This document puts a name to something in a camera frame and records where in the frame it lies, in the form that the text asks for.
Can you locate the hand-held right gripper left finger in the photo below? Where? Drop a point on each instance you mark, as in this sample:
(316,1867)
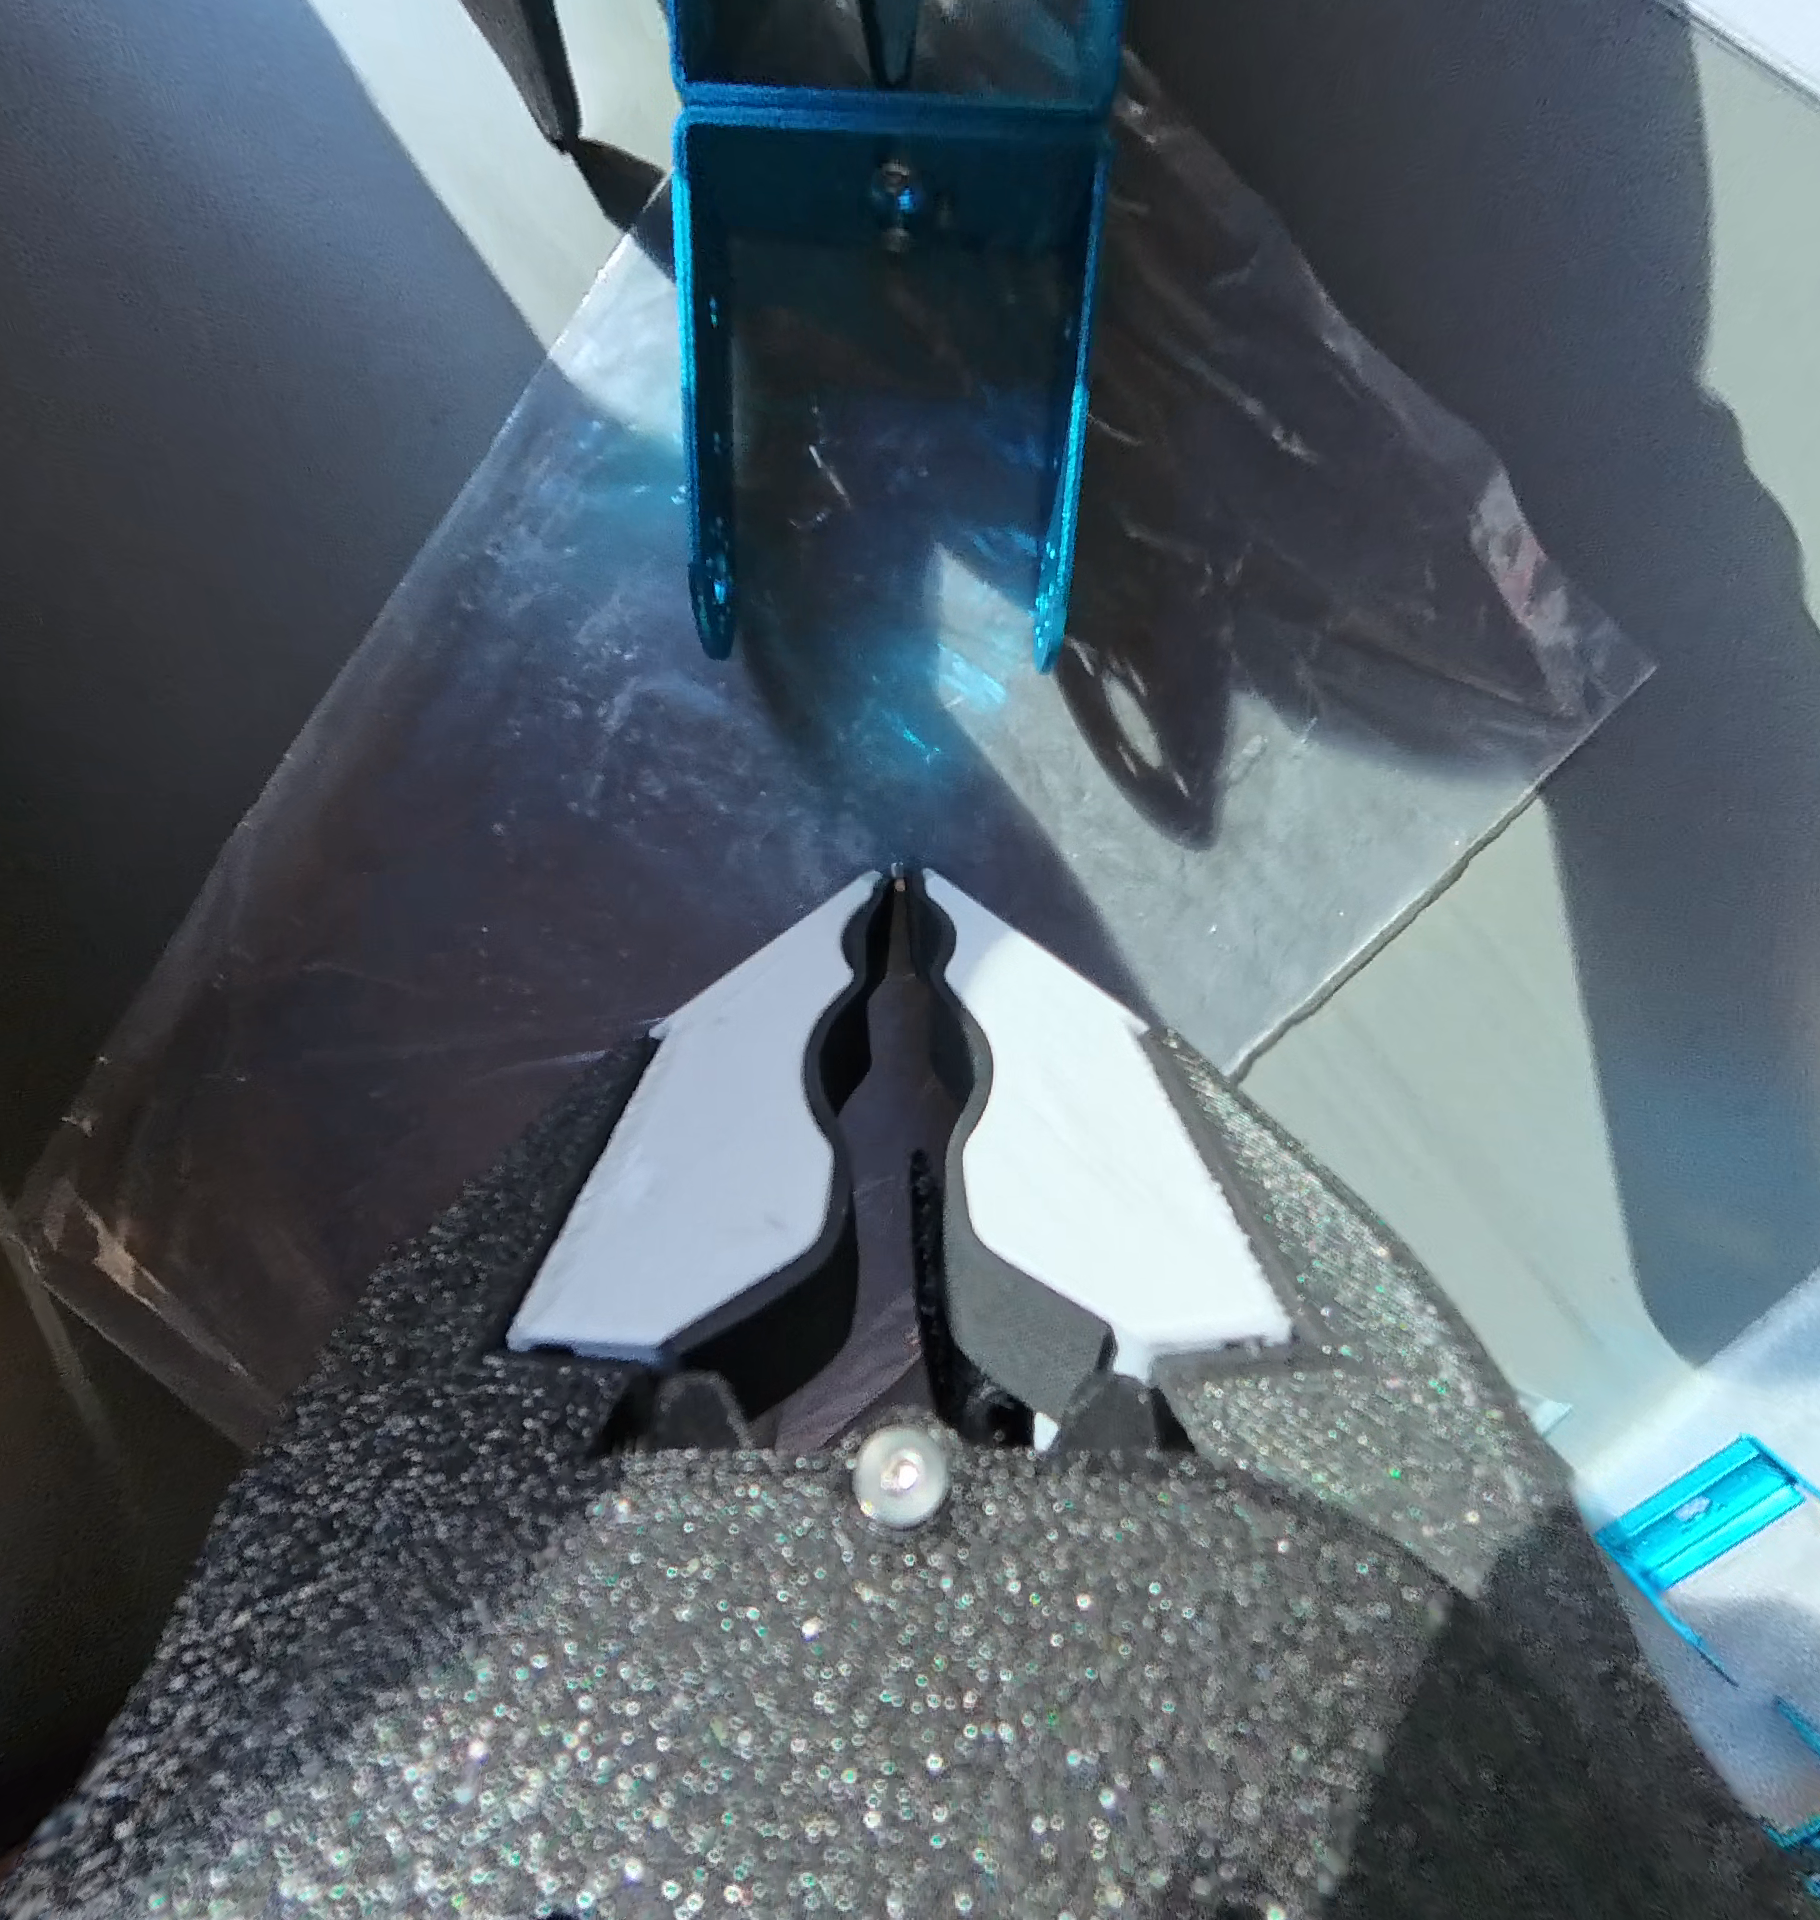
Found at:
(698,1188)

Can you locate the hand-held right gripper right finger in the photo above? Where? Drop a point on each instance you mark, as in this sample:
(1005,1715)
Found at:
(1117,1188)

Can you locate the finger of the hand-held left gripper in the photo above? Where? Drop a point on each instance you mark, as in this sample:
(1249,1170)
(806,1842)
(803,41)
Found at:
(525,55)
(891,41)

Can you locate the large clear plastic bag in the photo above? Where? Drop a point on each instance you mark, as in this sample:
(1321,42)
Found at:
(398,901)

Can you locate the white foam tray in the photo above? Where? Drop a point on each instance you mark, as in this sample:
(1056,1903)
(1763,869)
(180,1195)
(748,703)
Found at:
(1752,1352)

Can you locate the blue metal bracket assembly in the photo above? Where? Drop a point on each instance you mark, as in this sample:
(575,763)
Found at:
(790,168)

